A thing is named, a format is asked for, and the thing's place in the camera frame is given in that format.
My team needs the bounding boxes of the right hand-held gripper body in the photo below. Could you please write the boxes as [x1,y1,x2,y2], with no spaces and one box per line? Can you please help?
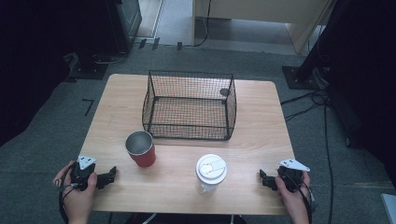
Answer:
[276,158,312,193]

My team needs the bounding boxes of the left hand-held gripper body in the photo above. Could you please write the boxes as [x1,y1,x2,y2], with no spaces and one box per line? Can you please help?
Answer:
[69,155,98,191]

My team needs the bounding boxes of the red metal cup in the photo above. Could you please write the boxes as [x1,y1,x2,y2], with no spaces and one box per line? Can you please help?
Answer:
[124,130,157,169]

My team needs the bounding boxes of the white lidded cup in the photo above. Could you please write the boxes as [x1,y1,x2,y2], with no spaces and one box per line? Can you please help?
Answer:
[194,153,228,194]

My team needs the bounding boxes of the black wire mesh basket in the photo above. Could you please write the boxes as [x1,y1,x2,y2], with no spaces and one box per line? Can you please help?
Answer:
[141,69,238,142]

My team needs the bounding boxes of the person's right hand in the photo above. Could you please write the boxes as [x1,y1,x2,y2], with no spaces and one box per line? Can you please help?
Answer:
[274,171,313,216]

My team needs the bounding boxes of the person's left hand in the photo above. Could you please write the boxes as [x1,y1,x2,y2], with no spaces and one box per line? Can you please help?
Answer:
[52,160,98,219]

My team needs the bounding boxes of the black angled tape mark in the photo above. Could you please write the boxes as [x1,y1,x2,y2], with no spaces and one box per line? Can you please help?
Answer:
[81,98,95,117]

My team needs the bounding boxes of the person's dark clothing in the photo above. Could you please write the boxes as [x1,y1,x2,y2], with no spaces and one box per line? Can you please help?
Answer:
[124,212,248,224]

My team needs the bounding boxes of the white flat object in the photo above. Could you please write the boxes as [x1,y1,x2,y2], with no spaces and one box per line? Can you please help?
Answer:
[379,192,396,224]

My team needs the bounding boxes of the dark curtain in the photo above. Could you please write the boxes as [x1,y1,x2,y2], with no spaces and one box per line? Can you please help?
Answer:
[0,0,108,147]
[320,0,396,188]

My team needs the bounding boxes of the black slanted stand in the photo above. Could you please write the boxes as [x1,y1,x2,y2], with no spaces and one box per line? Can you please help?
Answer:
[281,0,344,91]

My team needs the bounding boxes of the black cabinet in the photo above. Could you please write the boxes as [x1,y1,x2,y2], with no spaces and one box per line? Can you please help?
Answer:
[104,0,143,56]

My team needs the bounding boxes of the beige wooden furniture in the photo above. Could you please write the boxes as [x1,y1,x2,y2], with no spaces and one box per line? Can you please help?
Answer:
[191,0,336,54]

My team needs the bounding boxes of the right hand-held gripper cable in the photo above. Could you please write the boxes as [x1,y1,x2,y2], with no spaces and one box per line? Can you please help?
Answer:
[286,172,318,224]

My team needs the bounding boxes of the hand-held gripper cable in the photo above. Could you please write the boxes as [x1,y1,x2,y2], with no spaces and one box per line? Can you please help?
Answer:
[286,172,318,224]
[56,162,79,224]

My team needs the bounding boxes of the left hand-held gripper cable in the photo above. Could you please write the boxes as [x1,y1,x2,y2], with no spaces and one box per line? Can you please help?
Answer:
[56,162,79,224]

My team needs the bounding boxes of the black floor cable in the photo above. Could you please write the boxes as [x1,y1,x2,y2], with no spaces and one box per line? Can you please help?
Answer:
[279,89,336,224]

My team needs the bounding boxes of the black stand base plate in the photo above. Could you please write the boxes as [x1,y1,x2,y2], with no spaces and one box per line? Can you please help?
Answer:
[67,53,109,81]

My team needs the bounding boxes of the grey floor cable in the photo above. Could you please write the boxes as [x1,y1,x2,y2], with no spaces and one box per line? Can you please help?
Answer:
[93,49,131,65]

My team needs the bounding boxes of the black hanging cable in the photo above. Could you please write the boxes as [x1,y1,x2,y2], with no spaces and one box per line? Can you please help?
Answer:
[182,0,213,49]

